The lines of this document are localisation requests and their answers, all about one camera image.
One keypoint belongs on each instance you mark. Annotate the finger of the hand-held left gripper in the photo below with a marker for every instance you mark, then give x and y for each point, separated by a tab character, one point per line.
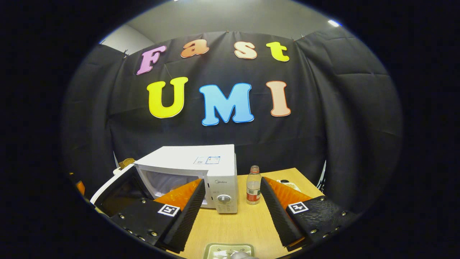
80	187

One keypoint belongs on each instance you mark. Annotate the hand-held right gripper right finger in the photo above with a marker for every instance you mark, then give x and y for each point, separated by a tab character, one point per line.
276	216

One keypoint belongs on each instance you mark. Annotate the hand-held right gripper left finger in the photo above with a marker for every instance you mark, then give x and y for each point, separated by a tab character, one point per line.
187	216

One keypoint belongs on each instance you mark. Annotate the cream square food plate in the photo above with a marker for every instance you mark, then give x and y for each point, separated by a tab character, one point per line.
212	251

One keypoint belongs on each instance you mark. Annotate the white microwave oven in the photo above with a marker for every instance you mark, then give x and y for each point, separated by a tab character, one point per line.
187	154

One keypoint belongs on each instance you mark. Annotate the divided dish with grains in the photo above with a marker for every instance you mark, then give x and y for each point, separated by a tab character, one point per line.
291	186

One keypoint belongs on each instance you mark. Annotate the clear plastic bottle red label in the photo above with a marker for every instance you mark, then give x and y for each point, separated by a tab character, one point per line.
253	187

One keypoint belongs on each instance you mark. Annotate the white toaster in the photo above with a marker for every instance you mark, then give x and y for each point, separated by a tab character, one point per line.
116	171

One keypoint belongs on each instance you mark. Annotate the brown bread slice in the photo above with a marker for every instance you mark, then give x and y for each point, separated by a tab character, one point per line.
126	162

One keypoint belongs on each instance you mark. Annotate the black backdrop cloth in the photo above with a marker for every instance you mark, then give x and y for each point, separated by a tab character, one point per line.
323	126

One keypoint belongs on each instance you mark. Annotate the small ceiling light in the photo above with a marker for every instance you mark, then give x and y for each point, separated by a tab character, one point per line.
333	23

